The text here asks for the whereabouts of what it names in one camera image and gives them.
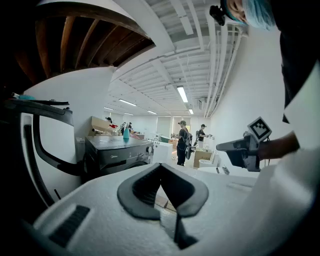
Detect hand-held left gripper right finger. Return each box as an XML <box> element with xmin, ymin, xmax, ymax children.
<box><xmin>159</xmin><ymin>149</ymin><xmax>319</xmax><ymax>256</ymax></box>

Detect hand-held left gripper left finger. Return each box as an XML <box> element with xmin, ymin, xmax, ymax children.
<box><xmin>32</xmin><ymin>162</ymin><xmax>176</xmax><ymax>256</ymax></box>

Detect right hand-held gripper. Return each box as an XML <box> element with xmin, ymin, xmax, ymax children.
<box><xmin>215</xmin><ymin>116</ymin><xmax>273</xmax><ymax>173</ymax></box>

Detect person's right forearm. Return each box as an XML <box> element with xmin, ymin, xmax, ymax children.
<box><xmin>258</xmin><ymin>131</ymin><xmax>301</xmax><ymax>161</ymax></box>

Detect black washing machine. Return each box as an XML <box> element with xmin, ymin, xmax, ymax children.
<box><xmin>84</xmin><ymin>135</ymin><xmax>155</xmax><ymax>181</ymax></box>

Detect white counter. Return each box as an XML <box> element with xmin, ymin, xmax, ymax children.
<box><xmin>197</xmin><ymin>165</ymin><xmax>261</xmax><ymax>187</ymax></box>

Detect white toilet open lid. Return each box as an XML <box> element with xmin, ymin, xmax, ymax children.
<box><xmin>198</xmin><ymin>149</ymin><xmax>220</xmax><ymax>169</ymax></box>

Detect white cabinet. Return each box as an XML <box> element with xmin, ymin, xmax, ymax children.
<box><xmin>152</xmin><ymin>141</ymin><xmax>174</xmax><ymax>165</ymax></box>

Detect white ceiling pipes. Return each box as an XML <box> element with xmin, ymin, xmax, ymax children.
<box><xmin>203</xmin><ymin>14</ymin><xmax>245</xmax><ymax>119</ymax></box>

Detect large open cardboard box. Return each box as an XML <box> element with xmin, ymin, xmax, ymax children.
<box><xmin>88</xmin><ymin>115</ymin><xmax>119</xmax><ymax>137</ymax></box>

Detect white black shell appliance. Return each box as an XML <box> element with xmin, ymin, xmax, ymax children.
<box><xmin>0</xmin><ymin>98</ymin><xmax>84</xmax><ymax>210</ymax></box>

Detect person's black shirt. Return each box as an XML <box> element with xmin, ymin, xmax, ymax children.
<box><xmin>268</xmin><ymin>0</ymin><xmax>320</xmax><ymax>110</ymax></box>

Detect blue hair net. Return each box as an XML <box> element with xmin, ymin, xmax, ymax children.
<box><xmin>219</xmin><ymin>0</ymin><xmax>277</xmax><ymax>31</ymax></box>

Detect person's face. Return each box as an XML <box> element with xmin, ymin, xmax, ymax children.
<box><xmin>226</xmin><ymin>0</ymin><xmax>249</xmax><ymax>24</ymax></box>

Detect brown wooden beam structure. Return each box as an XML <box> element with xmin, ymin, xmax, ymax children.
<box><xmin>13</xmin><ymin>8</ymin><xmax>156</xmax><ymax>86</ymax></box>

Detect black head-worn camera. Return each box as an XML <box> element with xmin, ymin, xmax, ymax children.
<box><xmin>209</xmin><ymin>4</ymin><xmax>226</xmax><ymax>27</ymax></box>

